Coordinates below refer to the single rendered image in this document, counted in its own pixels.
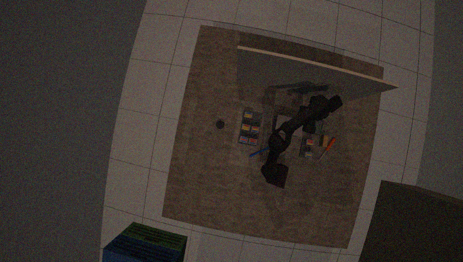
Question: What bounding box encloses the red-handled screwdriver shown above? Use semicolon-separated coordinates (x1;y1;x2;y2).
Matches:
319;138;336;160

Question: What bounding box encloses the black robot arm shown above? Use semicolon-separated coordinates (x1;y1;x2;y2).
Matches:
260;95;343;183

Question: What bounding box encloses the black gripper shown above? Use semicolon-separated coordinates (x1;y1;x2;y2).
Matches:
302;96;316;134

